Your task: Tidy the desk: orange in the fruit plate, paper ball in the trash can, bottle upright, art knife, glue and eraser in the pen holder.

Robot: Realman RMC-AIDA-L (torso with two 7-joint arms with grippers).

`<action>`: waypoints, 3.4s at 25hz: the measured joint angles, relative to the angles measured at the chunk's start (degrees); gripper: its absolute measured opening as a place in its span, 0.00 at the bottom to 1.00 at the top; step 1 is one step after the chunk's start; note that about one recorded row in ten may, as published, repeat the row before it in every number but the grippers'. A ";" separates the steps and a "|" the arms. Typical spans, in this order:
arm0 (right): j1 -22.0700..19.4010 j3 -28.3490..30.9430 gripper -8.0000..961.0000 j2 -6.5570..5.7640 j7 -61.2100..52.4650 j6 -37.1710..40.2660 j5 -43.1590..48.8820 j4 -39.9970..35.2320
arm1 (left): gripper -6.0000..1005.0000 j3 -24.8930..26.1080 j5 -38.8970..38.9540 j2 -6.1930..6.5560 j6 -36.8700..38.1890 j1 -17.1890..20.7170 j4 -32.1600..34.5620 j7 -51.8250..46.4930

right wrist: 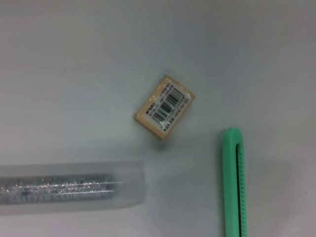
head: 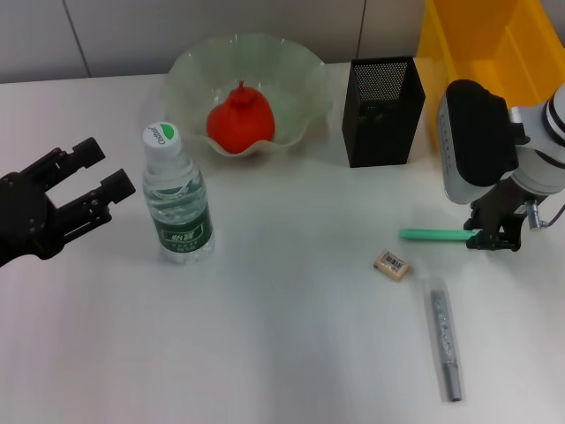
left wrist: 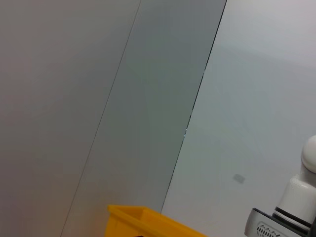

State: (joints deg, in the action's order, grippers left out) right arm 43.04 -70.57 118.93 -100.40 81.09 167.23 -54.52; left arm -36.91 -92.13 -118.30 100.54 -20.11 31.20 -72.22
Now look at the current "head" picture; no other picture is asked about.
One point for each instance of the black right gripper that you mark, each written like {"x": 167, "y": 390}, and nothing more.
{"x": 499, "y": 207}

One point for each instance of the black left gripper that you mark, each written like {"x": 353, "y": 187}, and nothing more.
{"x": 22, "y": 216}

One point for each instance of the mint green utility knife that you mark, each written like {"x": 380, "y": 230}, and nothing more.
{"x": 428, "y": 235}

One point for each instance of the beige eraser with barcode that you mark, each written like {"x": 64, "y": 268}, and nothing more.
{"x": 392, "y": 266}

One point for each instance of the clear green-label water bottle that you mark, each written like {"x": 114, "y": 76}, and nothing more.
{"x": 183, "y": 234}

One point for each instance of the red pear-shaped fruit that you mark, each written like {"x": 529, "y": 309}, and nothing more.
{"x": 240, "y": 123}

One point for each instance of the grey pen in clear sleeve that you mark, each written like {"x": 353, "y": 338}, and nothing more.
{"x": 443, "y": 335}

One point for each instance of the black mesh pen holder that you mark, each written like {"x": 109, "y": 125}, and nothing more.
{"x": 379, "y": 128}

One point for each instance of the pale green wavy fruit bowl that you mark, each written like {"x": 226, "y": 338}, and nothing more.
{"x": 282, "y": 79}

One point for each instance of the yellow plastic storage bin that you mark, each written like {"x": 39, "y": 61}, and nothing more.
{"x": 485, "y": 44}

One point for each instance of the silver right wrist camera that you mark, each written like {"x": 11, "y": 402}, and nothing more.
{"x": 476, "y": 137}

